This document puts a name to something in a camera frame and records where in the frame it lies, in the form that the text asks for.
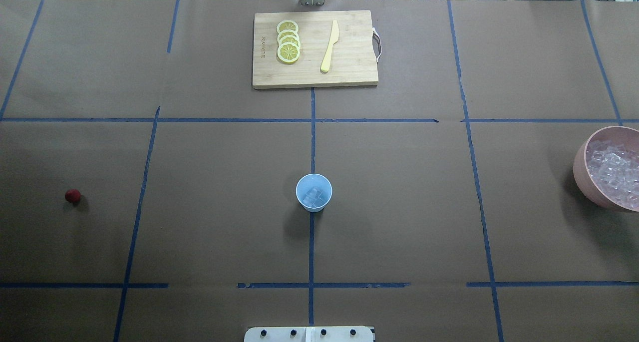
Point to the ice cube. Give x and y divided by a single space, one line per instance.
306 202
315 196

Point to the red strawberry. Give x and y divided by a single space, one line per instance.
73 196

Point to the light blue cup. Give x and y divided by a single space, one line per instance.
314 180

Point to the clear ice cubes pile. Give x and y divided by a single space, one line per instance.
615 170

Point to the yellow plastic knife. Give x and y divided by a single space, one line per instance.
333 39

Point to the lemon slice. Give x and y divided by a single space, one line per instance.
287 33
288 53
290 43
286 25

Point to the pink bowl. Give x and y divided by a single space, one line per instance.
618 135

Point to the white camera post with base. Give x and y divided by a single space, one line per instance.
311 334

